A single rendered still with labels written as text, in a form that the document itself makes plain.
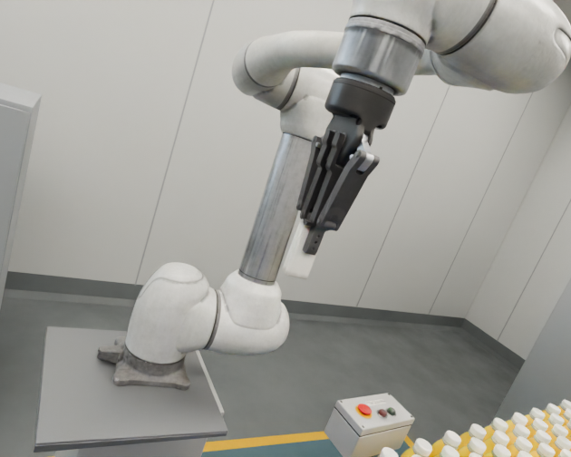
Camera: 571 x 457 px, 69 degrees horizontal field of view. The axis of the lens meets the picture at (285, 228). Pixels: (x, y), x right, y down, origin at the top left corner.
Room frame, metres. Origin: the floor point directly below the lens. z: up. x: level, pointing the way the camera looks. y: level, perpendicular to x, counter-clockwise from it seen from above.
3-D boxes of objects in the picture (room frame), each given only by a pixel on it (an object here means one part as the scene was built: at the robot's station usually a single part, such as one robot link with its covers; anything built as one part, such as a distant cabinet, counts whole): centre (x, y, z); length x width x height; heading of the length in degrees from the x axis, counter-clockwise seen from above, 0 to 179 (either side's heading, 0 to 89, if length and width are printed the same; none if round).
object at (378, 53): (0.50, -0.03, 1.79); 0.09 x 0.09 x 0.06
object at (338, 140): (0.48, -0.04, 1.65); 0.04 x 0.01 x 0.11; 115
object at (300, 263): (0.49, -0.03, 1.56); 0.03 x 0.01 x 0.07; 115
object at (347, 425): (0.95, -0.38, 1.05); 0.20 x 0.10 x 0.10; 127
